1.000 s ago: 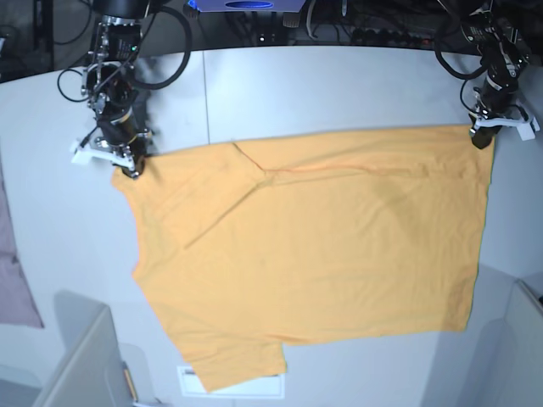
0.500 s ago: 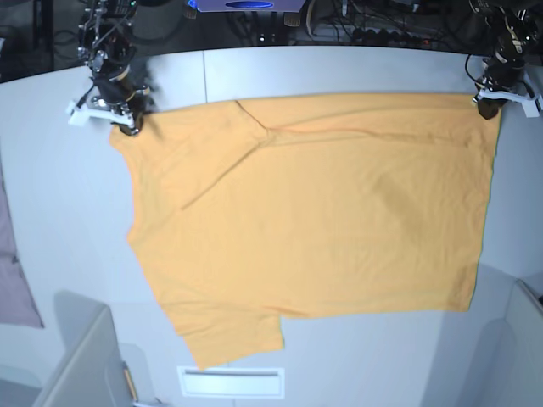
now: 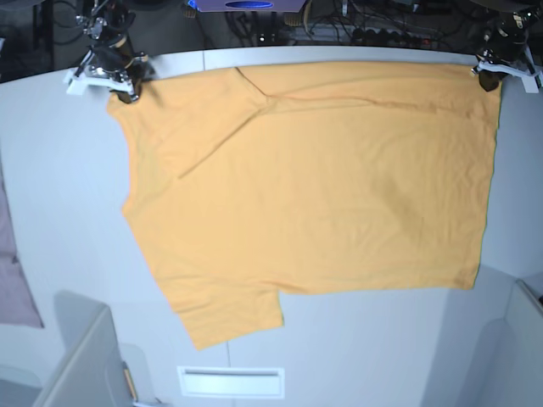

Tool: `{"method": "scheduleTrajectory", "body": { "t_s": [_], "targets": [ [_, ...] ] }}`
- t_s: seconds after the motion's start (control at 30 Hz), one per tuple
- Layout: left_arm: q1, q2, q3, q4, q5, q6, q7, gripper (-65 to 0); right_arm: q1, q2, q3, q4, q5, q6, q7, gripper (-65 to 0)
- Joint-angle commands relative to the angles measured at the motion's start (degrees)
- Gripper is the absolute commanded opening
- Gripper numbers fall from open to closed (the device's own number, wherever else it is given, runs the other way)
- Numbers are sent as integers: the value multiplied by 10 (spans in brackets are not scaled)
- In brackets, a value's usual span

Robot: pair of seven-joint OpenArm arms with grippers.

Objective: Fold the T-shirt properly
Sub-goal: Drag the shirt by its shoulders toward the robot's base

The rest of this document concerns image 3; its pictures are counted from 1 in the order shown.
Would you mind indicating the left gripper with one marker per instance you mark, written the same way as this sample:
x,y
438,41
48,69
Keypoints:
x,y
504,47

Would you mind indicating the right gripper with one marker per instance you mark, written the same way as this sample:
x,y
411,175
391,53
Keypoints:
x,y
120,48

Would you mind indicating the yellow T-shirt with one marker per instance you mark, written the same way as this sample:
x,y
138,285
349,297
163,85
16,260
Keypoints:
x,y
249,182

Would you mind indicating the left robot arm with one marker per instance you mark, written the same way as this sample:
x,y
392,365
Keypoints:
x,y
520,14

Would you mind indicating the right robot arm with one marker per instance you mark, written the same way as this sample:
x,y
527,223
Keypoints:
x,y
103,21

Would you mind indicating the purple box with blue oval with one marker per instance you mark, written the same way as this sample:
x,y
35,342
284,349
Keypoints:
x,y
212,6

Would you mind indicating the black power strip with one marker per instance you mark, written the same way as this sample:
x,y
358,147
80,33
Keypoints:
x,y
387,38

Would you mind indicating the pink cloth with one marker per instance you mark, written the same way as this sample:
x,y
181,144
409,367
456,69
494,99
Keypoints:
x,y
17,303

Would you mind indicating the grey bin right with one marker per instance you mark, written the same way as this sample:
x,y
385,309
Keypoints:
x,y
489,349

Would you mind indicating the grey bin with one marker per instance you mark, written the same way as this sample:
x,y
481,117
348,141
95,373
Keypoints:
x,y
91,372
489,349

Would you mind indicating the grey bin left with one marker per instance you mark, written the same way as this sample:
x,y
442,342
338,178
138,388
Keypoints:
x,y
91,372

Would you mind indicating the white table slot plate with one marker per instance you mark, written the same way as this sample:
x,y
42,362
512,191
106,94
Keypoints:
x,y
232,383

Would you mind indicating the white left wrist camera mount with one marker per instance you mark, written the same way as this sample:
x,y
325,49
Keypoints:
x,y
524,68

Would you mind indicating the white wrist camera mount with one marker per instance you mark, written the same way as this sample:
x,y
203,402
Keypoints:
x,y
524,68
124,77

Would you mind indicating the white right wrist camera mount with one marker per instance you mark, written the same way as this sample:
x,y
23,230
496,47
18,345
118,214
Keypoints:
x,y
124,77

